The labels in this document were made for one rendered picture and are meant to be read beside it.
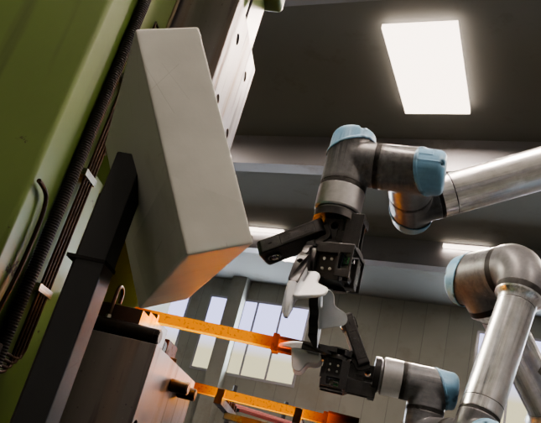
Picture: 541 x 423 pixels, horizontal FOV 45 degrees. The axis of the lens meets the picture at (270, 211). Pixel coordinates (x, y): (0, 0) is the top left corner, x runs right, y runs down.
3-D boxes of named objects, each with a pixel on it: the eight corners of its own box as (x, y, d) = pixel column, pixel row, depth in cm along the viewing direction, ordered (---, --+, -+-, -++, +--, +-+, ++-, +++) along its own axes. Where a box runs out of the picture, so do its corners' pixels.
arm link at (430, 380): (457, 412, 124) (462, 368, 128) (399, 399, 126) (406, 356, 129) (450, 418, 131) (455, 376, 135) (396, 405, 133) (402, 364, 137)
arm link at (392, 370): (405, 357, 130) (402, 365, 137) (382, 352, 130) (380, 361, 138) (399, 394, 127) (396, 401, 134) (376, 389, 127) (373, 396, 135)
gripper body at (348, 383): (315, 383, 129) (376, 396, 127) (324, 341, 132) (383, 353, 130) (316, 389, 136) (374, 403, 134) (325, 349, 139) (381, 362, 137)
